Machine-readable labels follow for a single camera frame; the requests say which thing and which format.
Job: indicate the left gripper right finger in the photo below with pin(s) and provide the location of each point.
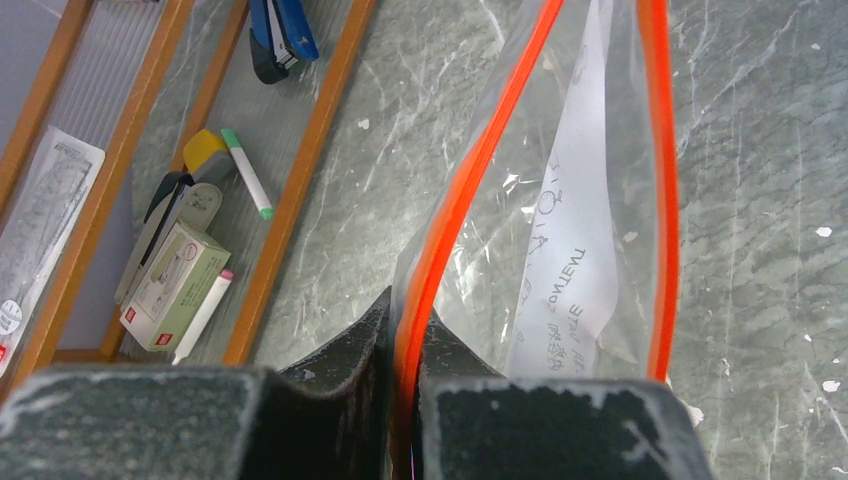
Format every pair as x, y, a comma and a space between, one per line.
473, 423

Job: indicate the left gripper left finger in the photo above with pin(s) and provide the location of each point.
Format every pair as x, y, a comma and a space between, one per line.
320, 418

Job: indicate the clear zip top bag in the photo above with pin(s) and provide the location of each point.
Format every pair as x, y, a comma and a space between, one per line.
554, 245

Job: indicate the pink capped white marker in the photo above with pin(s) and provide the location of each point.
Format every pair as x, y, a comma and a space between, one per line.
203, 315

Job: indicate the green staple box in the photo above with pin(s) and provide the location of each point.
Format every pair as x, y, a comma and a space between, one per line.
172, 287

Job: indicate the green capped white marker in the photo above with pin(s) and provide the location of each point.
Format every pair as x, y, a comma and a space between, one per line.
248, 174

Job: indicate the yellow grey tape dispenser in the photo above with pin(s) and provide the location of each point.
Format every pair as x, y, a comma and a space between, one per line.
192, 196

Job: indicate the wooden shelf rack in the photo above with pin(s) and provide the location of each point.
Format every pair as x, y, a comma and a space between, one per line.
147, 116

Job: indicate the clear packaged ruler set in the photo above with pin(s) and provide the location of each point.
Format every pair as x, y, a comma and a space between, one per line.
39, 227

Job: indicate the blue black stapler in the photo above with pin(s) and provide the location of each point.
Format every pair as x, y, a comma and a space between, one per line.
279, 38

